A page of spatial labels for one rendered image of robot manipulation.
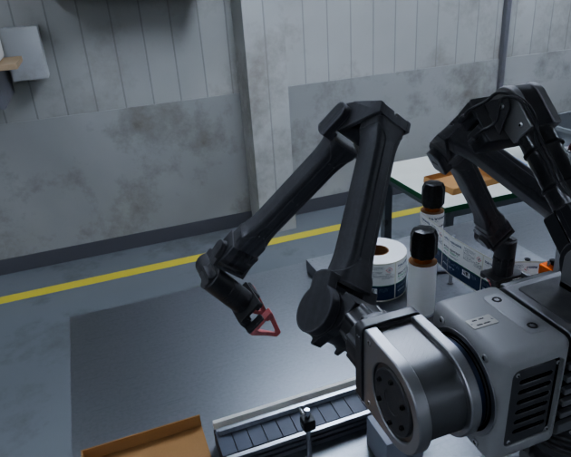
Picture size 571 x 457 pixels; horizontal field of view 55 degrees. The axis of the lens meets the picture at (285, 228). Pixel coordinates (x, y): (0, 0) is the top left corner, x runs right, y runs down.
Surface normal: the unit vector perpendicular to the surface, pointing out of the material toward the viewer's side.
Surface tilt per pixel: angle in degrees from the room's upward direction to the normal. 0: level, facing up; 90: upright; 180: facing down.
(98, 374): 0
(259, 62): 90
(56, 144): 90
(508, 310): 0
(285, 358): 0
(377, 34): 90
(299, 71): 90
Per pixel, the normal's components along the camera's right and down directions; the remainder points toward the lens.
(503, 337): -0.06, -0.91
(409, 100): 0.34, 0.38
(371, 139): -0.75, -0.32
